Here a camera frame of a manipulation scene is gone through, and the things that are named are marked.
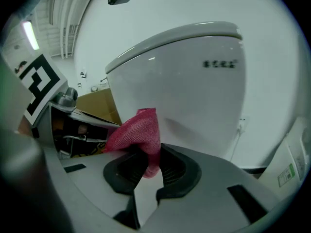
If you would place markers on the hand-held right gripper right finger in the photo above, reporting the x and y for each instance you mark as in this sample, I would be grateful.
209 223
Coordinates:
206 190

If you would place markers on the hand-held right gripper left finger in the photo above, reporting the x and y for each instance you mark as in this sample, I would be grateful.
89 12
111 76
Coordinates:
92 173

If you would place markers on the large cardboard box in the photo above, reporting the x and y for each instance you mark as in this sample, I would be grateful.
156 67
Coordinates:
97 103

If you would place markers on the pink cloth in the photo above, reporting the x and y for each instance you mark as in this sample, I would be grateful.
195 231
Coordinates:
141 135

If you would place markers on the ceiling tube light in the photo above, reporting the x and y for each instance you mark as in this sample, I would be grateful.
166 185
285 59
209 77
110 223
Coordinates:
31 35

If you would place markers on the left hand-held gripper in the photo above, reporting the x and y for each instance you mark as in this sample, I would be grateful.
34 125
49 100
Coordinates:
41 88

